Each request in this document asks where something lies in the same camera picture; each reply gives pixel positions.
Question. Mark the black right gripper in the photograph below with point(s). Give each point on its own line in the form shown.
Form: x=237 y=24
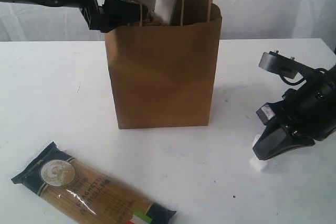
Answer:
x=302 y=116

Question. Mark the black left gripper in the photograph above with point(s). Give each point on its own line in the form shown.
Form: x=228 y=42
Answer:
x=113 y=14

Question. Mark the spaghetti packet dark blue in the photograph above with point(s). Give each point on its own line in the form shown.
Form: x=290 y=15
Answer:
x=85 y=194

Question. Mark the brown paper bag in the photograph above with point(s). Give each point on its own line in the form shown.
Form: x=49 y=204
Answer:
x=163 y=76

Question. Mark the white backdrop curtain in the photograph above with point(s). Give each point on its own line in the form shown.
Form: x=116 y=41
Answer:
x=242 y=19

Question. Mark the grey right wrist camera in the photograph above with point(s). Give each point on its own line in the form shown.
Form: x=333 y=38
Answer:
x=283 y=67

